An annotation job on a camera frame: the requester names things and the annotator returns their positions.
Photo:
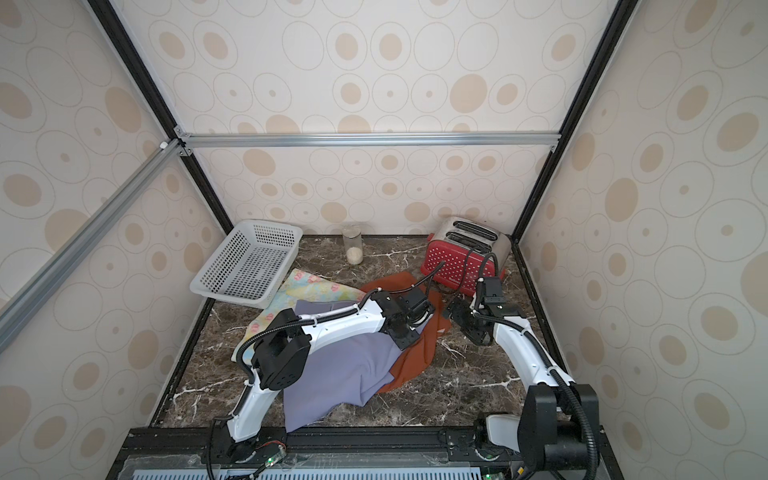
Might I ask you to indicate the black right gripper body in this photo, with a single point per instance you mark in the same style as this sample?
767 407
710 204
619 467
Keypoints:
466 318

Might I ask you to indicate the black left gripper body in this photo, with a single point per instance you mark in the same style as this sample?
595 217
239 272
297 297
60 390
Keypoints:
405 332

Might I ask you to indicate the rust orange skirt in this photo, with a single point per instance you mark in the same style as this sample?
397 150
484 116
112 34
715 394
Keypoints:
414 360

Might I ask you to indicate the lavender purple skirt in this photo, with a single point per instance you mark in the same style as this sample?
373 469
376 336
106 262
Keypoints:
347 372

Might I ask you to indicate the floral pastel skirt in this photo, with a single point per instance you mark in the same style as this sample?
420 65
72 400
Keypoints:
305 293

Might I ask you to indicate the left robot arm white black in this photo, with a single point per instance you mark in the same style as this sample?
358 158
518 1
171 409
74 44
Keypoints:
276 358

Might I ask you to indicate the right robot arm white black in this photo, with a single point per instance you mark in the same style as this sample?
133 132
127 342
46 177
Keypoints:
558 427

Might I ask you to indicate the red polka dot toaster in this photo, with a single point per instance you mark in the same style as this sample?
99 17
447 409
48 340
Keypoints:
467 250

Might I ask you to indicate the glass jar with white powder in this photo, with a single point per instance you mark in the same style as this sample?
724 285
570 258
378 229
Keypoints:
353 244

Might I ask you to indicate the white plastic perforated basket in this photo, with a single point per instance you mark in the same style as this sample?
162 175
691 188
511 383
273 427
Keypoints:
248 267

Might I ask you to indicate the horizontal aluminium frame bar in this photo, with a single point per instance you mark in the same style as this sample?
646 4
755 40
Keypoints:
354 140

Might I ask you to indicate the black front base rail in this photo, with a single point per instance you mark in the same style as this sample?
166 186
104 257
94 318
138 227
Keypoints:
436 452

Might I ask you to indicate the black right corner post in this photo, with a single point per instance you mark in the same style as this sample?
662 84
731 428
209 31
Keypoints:
606 47

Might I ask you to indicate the black corner post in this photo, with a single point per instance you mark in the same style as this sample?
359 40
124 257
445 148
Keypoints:
107 16
606 47

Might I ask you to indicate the black left corner post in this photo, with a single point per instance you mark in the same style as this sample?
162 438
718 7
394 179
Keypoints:
107 16

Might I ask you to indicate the diagonal aluminium frame bar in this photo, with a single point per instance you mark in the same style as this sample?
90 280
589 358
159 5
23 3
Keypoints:
22 308

